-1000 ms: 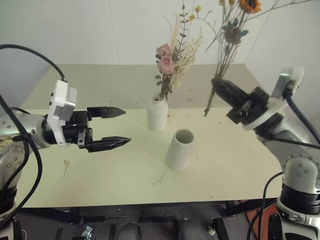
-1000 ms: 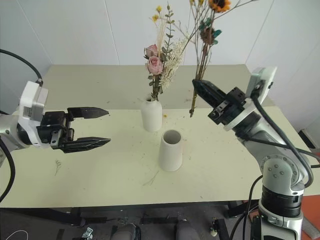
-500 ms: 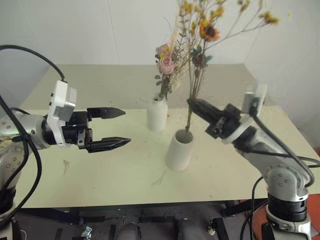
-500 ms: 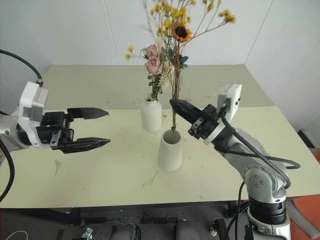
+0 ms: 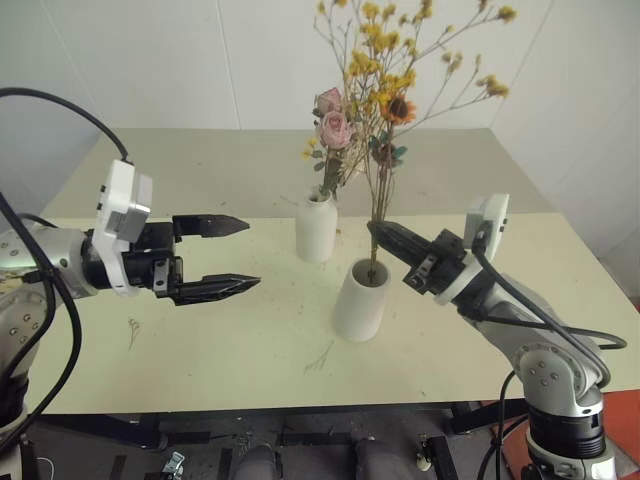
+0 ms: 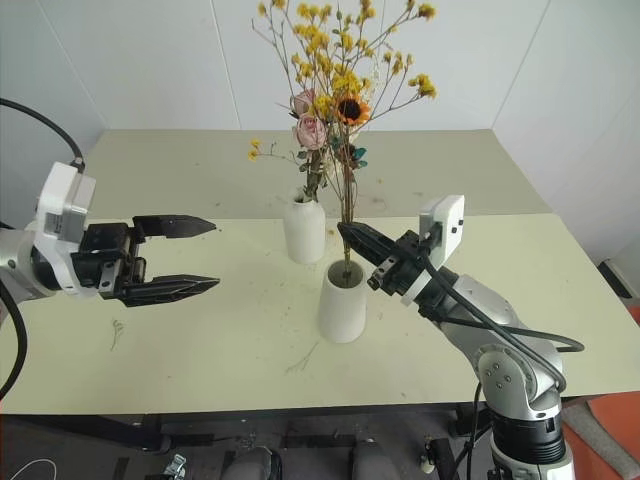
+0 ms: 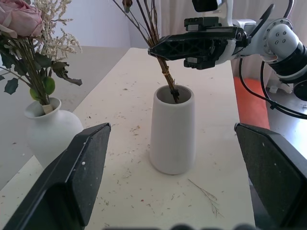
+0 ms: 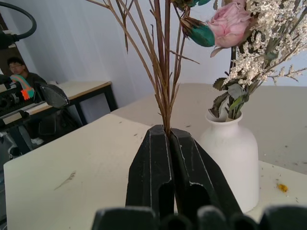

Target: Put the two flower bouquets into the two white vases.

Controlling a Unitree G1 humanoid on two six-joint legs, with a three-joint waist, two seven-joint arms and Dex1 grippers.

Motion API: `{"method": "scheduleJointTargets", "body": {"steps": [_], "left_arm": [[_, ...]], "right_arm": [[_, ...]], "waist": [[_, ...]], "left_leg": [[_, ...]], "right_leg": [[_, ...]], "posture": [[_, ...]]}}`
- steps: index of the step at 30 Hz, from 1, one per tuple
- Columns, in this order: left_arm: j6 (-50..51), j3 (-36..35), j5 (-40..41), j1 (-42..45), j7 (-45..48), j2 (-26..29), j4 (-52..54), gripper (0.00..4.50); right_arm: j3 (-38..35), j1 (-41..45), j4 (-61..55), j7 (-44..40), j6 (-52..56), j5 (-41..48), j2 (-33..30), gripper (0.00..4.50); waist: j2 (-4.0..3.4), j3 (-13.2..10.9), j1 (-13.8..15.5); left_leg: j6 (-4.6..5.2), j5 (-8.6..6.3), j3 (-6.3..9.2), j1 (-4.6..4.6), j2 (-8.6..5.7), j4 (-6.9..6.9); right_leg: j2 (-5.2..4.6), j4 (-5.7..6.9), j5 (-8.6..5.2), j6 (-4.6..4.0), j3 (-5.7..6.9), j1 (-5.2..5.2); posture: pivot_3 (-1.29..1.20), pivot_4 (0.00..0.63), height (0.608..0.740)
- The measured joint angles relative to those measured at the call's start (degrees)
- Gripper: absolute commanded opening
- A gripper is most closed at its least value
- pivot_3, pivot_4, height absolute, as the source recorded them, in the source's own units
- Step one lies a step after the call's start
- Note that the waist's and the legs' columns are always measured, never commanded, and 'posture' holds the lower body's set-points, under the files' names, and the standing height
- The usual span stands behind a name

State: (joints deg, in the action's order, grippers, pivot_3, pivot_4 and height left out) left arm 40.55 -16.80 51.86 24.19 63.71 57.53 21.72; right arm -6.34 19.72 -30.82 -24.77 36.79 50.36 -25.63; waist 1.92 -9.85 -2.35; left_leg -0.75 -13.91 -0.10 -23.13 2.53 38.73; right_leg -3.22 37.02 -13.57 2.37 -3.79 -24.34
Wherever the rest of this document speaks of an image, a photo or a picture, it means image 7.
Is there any tall tapered white vase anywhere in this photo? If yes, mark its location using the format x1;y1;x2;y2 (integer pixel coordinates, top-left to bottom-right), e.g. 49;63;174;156
149;84;196;175

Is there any pink rose bouquet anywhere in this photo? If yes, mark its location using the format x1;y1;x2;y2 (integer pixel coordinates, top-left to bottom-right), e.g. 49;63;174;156
0;0;83;106

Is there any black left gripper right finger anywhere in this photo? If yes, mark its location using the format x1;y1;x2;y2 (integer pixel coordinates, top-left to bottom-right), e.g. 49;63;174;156
234;122;307;230

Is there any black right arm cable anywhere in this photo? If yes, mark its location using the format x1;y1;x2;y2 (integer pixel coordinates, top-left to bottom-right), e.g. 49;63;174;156
238;0;307;120

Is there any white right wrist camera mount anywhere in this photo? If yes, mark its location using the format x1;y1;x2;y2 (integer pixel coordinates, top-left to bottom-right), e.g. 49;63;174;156
191;0;257;65

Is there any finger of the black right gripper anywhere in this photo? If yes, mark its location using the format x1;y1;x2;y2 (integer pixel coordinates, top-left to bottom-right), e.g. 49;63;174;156
158;26;238;44
148;39;214;61

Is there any dried brown twig bouquet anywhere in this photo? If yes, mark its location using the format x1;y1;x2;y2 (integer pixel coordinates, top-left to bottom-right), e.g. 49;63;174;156
112;0;181;104

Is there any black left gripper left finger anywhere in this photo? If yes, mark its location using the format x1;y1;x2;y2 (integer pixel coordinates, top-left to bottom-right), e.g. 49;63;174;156
0;122;112;230

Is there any white curtain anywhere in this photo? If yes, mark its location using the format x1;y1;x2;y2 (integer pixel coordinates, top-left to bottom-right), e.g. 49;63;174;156
129;0;307;48

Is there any loose dried sprig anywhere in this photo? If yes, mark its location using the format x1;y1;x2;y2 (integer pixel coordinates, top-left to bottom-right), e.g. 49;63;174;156
188;179;224;219

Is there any round-bellied white vase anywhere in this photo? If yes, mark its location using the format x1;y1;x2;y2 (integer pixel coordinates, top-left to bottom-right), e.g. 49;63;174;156
24;97;84;169

